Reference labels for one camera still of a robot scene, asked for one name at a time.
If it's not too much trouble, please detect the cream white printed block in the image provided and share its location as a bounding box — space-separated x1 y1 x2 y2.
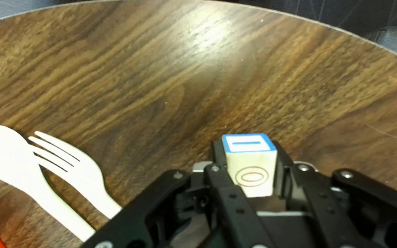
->
220 133 278 199

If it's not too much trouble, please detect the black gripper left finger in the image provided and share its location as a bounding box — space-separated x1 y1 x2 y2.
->
80 140 273 248

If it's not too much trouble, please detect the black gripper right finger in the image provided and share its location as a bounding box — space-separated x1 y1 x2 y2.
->
275 154 397 248

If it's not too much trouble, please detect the light wooden spoon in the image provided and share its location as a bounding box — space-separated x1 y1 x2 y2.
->
0 123 96 245

